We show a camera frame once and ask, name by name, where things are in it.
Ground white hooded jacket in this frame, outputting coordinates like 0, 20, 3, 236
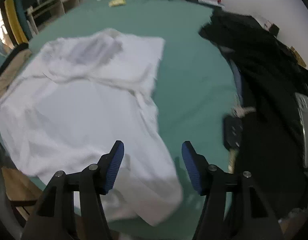
0, 29, 183, 226

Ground black clothes pile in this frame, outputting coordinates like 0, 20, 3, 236
199, 10, 308, 218

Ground smartphone on black clothes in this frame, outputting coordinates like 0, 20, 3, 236
295, 93, 308, 168

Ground black car key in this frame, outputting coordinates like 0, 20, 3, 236
223, 115, 242, 174

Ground green bed sheet mattress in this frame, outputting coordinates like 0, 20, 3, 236
21, 0, 236, 239

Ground beige folded garment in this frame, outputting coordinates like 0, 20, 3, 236
0, 48, 32, 98

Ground cardboard boxes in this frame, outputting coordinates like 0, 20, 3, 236
290, 46, 307, 68

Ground yellow packet on bed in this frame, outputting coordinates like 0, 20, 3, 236
108, 0, 126, 7

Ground white wooden desk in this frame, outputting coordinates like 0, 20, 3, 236
26, 0, 80, 35

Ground yellow curtain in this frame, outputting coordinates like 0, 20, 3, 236
4, 0, 28, 44

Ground teal curtain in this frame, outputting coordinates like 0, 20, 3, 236
13, 0, 32, 41

